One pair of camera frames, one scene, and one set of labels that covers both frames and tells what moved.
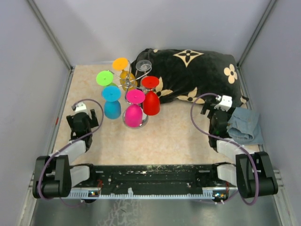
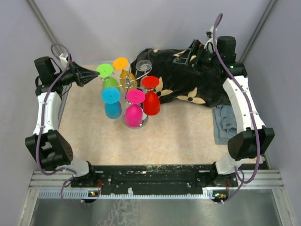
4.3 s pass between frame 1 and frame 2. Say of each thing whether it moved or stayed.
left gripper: moved
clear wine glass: stayed
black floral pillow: stayed
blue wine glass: stayed
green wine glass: moved
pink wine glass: stayed
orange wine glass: stayed
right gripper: moved
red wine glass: stayed
